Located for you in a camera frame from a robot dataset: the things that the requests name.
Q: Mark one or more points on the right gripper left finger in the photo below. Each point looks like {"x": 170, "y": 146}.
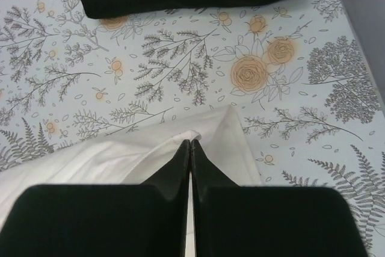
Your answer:
{"x": 148, "y": 219}

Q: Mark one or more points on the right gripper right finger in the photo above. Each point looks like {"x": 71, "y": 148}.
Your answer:
{"x": 234, "y": 220}

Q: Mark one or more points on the white t shirt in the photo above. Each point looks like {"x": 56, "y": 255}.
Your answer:
{"x": 130, "y": 158}

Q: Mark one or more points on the floral table cloth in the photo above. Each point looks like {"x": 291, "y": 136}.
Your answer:
{"x": 293, "y": 71}

